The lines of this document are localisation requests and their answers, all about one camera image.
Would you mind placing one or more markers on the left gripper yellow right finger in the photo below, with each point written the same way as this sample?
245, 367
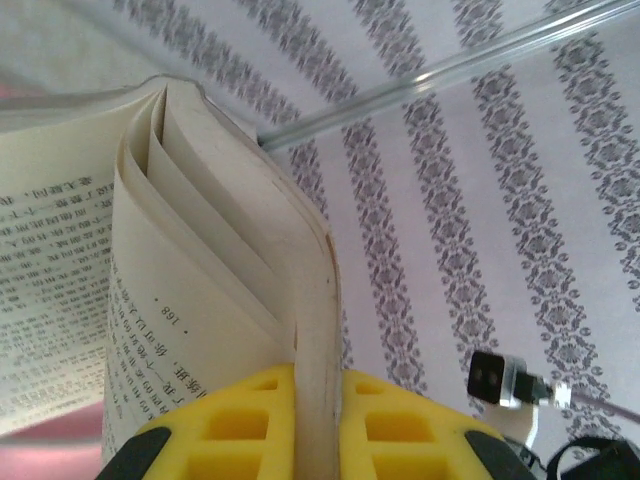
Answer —
400, 440

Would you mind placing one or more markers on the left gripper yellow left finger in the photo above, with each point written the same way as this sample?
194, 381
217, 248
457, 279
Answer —
225, 435

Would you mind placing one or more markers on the brown cover paperback book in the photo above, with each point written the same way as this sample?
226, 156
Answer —
225, 225

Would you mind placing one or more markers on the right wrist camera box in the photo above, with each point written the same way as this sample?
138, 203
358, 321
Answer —
492, 380

